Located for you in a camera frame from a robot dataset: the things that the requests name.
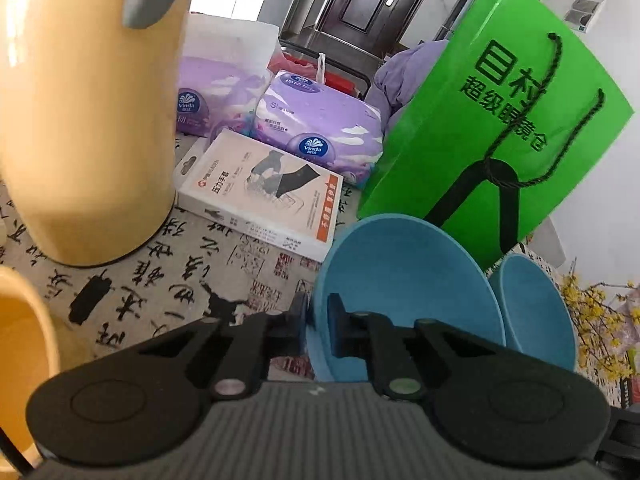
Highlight white plastic bag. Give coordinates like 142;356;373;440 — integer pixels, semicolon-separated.
186;11;282;83

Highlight yellow mug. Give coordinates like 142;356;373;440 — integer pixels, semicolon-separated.
0;265;62;466

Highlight blue bowl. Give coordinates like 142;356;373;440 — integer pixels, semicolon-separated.
487;253;578;373
311;213;506;383

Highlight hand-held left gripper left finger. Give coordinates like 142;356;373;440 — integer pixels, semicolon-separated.
140;292;309;401

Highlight purple blanket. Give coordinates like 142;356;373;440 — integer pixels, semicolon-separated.
374;39;451;126

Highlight white flat box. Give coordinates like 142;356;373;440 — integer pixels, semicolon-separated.
173;128;345;264

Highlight yellow thermos jug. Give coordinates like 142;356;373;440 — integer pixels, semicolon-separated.
0;0;201;267

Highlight yellow flower branches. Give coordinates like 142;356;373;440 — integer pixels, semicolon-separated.
562;260;640;376

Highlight dark brown door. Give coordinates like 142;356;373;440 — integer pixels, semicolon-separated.
315;0;446;61

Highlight red plastic bag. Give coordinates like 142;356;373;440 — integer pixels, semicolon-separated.
267;52;368;98

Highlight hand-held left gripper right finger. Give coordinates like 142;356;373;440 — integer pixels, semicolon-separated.
328;294;501;401

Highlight calligraphy print tablecloth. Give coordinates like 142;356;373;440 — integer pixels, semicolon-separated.
0;135;640;411

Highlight green paper bag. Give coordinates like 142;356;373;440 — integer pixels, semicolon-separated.
357;0;635;270

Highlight purple tissue pack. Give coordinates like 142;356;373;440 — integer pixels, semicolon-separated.
250;70;385;191
175;56;273;138

